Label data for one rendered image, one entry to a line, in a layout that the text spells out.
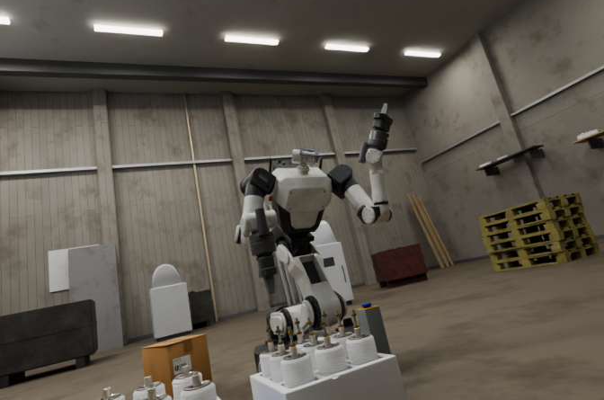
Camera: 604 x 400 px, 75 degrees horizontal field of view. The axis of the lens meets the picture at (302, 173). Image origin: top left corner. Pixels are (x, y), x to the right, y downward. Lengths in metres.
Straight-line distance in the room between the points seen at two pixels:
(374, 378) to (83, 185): 9.02
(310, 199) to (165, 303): 5.94
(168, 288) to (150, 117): 4.69
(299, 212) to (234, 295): 8.00
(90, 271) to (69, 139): 3.07
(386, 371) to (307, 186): 0.84
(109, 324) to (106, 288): 0.71
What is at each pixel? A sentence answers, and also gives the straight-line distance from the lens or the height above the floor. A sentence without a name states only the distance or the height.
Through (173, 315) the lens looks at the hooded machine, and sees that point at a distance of 7.57.
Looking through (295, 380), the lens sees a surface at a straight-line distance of 1.32.
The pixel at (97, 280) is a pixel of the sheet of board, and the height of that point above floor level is 1.31.
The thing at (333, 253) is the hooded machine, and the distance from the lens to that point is 5.97.
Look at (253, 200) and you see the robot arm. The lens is 1.76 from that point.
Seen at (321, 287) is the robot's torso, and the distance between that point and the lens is 1.87.
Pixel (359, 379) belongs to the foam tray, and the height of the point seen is 0.15.
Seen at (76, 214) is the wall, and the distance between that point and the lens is 9.77.
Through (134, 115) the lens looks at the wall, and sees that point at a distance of 10.58.
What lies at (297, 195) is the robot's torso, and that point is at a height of 0.84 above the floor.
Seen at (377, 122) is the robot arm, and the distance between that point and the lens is 1.83.
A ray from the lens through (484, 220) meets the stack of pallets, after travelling 6.65.
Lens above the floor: 0.47
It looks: 15 degrees up
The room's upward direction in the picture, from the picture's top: 12 degrees counter-clockwise
